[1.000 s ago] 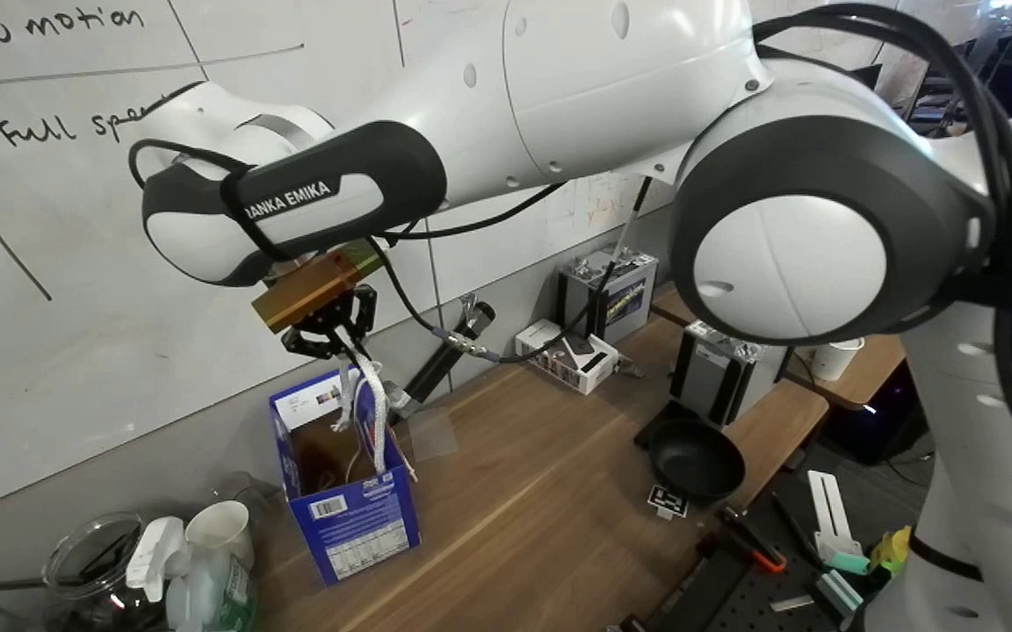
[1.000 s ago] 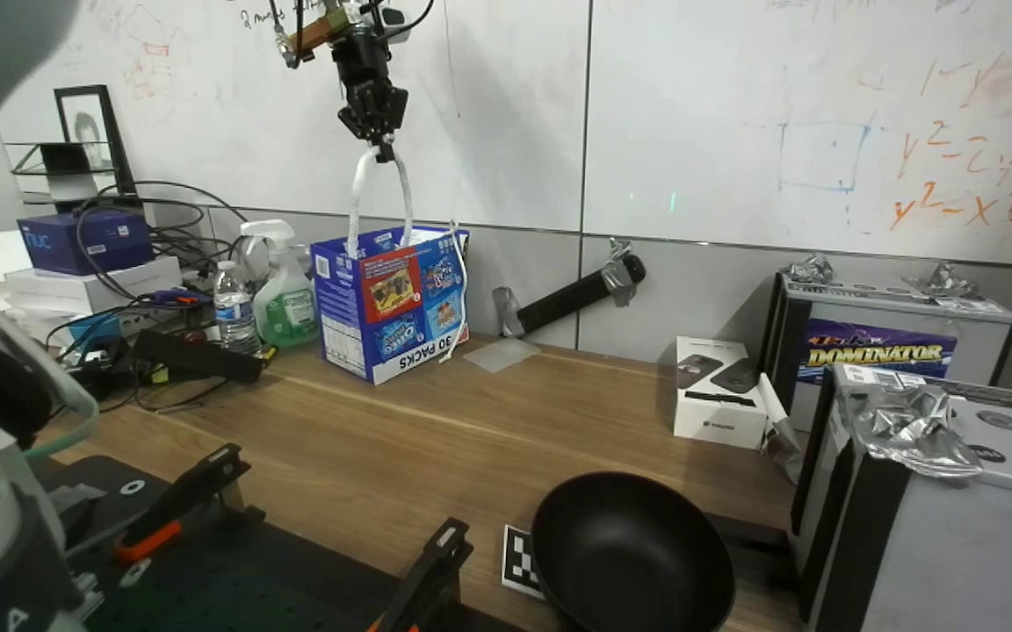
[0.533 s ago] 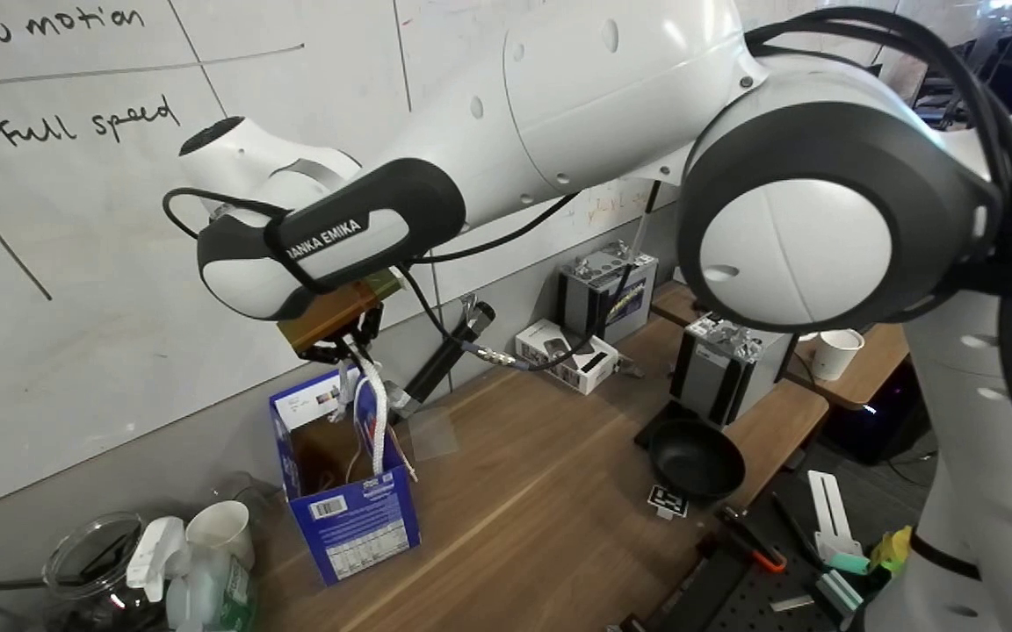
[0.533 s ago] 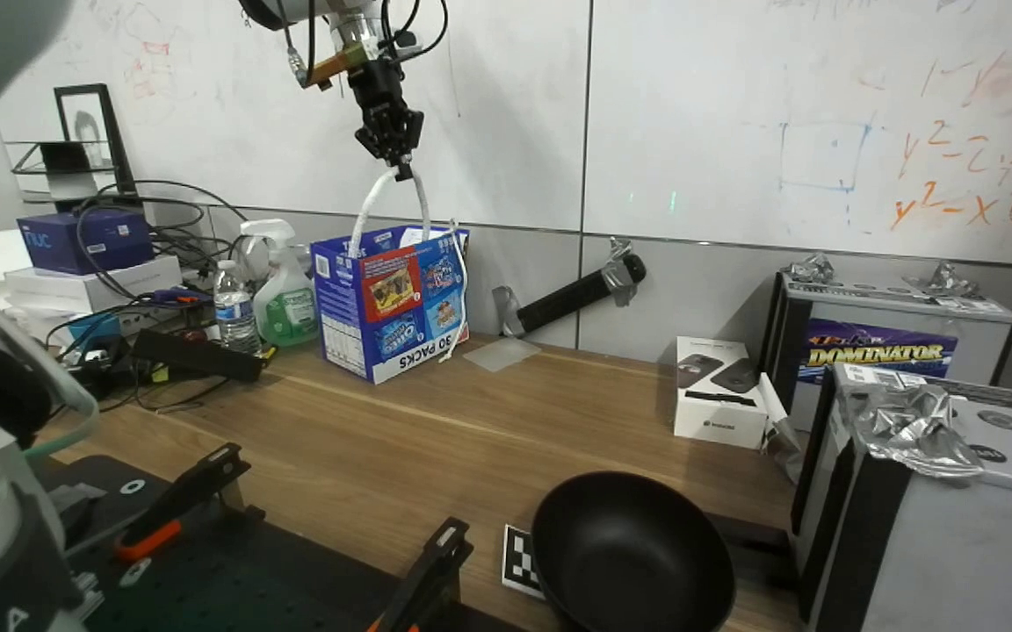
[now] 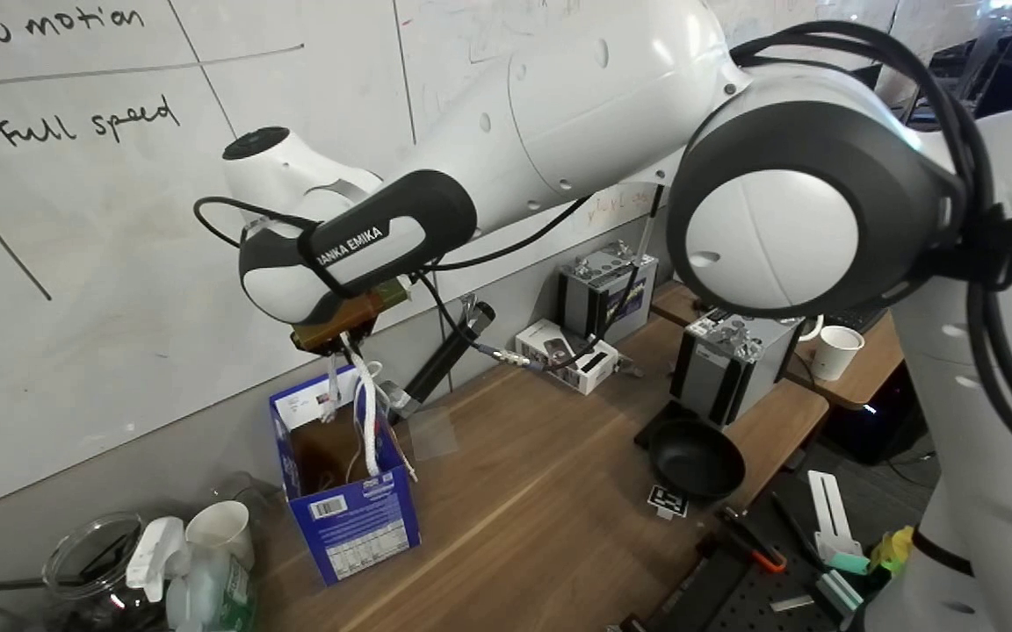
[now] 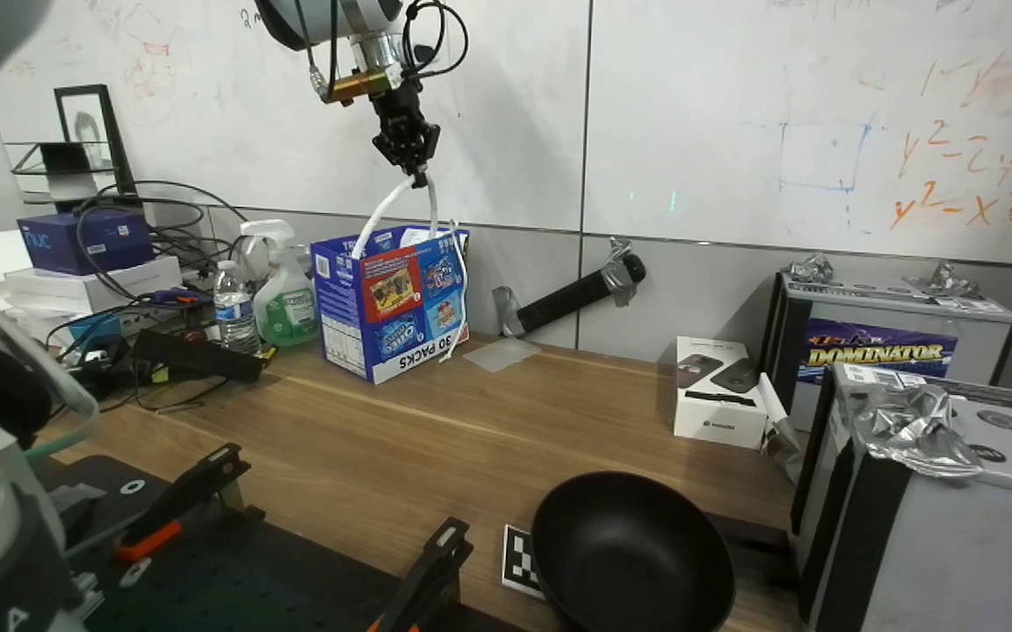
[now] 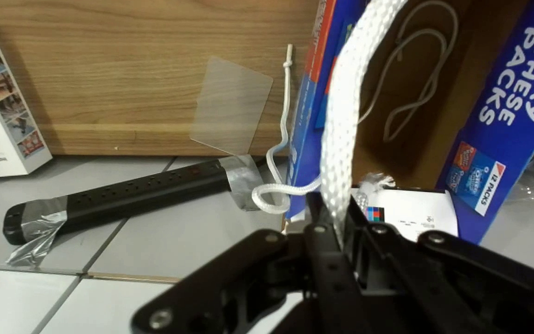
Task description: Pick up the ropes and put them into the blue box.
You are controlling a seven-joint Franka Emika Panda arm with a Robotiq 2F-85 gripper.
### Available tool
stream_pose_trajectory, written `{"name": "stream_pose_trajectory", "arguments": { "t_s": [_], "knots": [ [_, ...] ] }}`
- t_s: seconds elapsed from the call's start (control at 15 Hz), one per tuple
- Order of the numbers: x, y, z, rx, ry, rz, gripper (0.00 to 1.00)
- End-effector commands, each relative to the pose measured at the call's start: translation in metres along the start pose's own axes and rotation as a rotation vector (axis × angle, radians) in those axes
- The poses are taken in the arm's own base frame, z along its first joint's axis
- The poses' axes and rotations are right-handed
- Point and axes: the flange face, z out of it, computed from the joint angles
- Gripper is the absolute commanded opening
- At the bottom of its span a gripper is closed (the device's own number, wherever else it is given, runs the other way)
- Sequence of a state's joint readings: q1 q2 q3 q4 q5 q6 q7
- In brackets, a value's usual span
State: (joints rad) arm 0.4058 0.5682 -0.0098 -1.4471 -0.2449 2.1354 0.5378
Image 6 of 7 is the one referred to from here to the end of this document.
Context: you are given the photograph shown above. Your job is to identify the blue cardboard snack box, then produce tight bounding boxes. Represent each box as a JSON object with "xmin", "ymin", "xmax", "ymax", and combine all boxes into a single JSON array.
[{"xmin": 310, "ymin": 226, "xmax": 469, "ymax": 390}]

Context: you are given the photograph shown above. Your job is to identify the black picture frame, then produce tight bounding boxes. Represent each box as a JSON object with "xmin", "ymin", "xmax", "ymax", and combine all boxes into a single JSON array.
[{"xmin": 53, "ymin": 80, "xmax": 139, "ymax": 197}]

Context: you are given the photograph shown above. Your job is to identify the black frying pan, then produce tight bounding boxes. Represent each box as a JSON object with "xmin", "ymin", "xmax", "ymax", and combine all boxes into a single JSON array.
[{"xmin": 528, "ymin": 466, "xmax": 796, "ymax": 632}]

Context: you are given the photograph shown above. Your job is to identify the small dark blue box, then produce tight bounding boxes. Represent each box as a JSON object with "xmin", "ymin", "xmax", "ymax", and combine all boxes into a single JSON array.
[{"xmin": 17, "ymin": 206, "xmax": 153, "ymax": 277}]

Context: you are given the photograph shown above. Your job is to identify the white flat box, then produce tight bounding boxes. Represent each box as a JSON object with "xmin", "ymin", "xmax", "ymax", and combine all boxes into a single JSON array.
[{"xmin": 0, "ymin": 253, "xmax": 186, "ymax": 329}]

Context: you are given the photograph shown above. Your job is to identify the clear plastic sheet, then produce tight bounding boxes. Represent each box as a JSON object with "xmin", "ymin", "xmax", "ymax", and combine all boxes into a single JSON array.
[{"xmin": 460, "ymin": 332, "xmax": 540, "ymax": 379}]

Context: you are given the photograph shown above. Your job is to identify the large grey metal case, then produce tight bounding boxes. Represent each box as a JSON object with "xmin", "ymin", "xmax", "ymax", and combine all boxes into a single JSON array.
[{"xmin": 791, "ymin": 362, "xmax": 1012, "ymax": 632}]

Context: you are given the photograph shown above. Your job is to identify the white product box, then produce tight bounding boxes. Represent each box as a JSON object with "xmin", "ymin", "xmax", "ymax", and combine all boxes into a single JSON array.
[{"xmin": 671, "ymin": 332, "xmax": 793, "ymax": 453}]

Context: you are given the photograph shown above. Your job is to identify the thick white braided rope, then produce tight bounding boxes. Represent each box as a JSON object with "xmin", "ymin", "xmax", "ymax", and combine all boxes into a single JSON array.
[{"xmin": 346, "ymin": 173, "xmax": 447, "ymax": 267}]

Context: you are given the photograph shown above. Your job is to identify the black white fiducial tag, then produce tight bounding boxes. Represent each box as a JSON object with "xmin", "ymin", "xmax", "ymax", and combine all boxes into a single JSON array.
[{"xmin": 495, "ymin": 521, "xmax": 551, "ymax": 603}]

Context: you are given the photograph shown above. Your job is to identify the grey metal bracket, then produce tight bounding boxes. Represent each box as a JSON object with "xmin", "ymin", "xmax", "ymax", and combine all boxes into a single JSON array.
[{"xmin": 488, "ymin": 286, "xmax": 528, "ymax": 344}]

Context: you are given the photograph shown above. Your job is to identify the whiteboard with orange formulas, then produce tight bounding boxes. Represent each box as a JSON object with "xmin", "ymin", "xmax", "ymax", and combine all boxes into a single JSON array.
[{"xmin": 582, "ymin": 0, "xmax": 1012, "ymax": 269}]

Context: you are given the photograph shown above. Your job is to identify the grey case with Dominator label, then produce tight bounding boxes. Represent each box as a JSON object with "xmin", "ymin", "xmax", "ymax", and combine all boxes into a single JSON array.
[{"xmin": 760, "ymin": 263, "xmax": 1012, "ymax": 444}]

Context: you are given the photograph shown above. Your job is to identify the black looped cable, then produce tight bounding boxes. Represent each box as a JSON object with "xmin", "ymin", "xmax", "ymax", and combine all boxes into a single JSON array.
[{"xmin": 65, "ymin": 177, "xmax": 253, "ymax": 310}]

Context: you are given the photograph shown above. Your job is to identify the black cylindrical bar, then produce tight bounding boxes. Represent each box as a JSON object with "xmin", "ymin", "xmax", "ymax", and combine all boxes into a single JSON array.
[{"xmin": 513, "ymin": 251, "xmax": 651, "ymax": 341}]

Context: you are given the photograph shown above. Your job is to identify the small crumpled aluminium foil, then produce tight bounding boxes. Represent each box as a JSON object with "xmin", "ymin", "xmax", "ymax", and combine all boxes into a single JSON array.
[
  {"xmin": 783, "ymin": 256, "xmax": 838, "ymax": 291},
  {"xmin": 903, "ymin": 259, "xmax": 980, "ymax": 301}
]

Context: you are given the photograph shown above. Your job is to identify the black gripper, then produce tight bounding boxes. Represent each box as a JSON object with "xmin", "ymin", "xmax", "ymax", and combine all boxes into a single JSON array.
[{"xmin": 365, "ymin": 80, "xmax": 447, "ymax": 193}]

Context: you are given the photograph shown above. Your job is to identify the gold wrist camera mount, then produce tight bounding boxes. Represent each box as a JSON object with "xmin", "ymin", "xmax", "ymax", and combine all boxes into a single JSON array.
[{"xmin": 326, "ymin": 66, "xmax": 398, "ymax": 110}]

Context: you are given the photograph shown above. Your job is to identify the whiteboard with black writing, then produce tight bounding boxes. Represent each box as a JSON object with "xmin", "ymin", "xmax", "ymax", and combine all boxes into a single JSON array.
[{"xmin": 0, "ymin": 0, "xmax": 592, "ymax": 234}]

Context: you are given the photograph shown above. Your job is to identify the clear plastic water bottle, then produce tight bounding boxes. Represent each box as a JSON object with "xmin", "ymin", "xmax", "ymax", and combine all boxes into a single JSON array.
[{"xmin": 210, "ymin": 256, "xmax": 260, "ymax": 354}]

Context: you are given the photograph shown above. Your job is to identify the black power strip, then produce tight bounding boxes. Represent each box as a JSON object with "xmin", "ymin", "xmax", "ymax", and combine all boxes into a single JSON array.
[{"xmin": 128, "ymin": 327, "xmax": 276, "ymax": 386}]

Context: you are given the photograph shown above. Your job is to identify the large crumpled aluminium foil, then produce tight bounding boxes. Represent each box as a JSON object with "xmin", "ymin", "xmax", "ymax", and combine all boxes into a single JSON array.
[{"xmin": 835, "ymin": 362, "xmax": 989, "ymax": 485}]

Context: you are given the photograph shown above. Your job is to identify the black clamp orange handle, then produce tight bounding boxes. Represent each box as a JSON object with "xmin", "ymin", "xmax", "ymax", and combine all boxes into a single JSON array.
[
  {"xmin": 367, "ymin": 517, "xmax": 476, "ymax": 632},
  {"xmin": 112, "ymin": 440, "xmax": 253, "ymax": 572}
]

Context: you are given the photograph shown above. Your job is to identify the green spray bottle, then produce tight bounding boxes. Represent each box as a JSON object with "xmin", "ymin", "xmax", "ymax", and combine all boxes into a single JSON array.
[{"xmin": 236, "ymin": 218, "xmax": 318, "ymax": 350}]

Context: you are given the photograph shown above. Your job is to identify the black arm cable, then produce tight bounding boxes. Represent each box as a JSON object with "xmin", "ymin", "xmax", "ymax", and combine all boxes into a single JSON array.
[{"xmin": 399, "ymin": 0, "xmax": 469, "ymax": 83}]

